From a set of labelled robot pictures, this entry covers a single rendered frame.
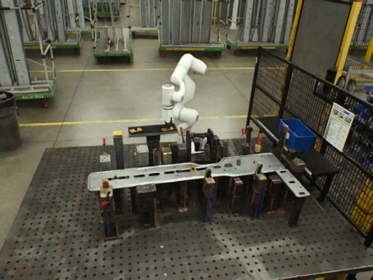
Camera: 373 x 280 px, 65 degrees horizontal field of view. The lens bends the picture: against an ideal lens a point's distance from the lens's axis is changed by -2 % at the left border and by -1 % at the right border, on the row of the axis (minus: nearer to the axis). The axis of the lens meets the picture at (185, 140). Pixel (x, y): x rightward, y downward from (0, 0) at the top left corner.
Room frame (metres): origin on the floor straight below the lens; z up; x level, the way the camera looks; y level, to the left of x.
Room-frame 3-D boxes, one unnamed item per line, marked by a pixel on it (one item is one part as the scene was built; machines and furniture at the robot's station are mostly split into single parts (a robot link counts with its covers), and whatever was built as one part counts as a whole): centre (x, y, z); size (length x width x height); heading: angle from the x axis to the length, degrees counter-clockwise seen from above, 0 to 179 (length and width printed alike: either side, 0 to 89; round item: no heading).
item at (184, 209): (1.68, 0.01, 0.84); 0.17 x 0.06 x 0.29; 15
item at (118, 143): (1.90, 0.50, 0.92); 0.08 x 0.08 x 0.44; 15
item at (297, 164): (1.77, -0.81, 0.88); 0.08 x 0.08 x 0.36; 15
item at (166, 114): (1.99, 0.13, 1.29); 0.10 x 0.07 x 0.11; 34
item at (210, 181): (1.55, -0.17, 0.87); 0.12 x 0.09 x 0.35; 15
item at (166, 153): (1.81, 0.13, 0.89); 0.13 x 0.11 x 0.38; 15
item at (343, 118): (1.87, -1.08, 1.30); 0.23 x 0.02 x 0.31; 15
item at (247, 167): (1.69, -0.05, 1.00); 1.38 x 0.22 x 0.02; 105
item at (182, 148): (1.89, 0.02, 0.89); 0.13 x 0.11 x 0.38; 15
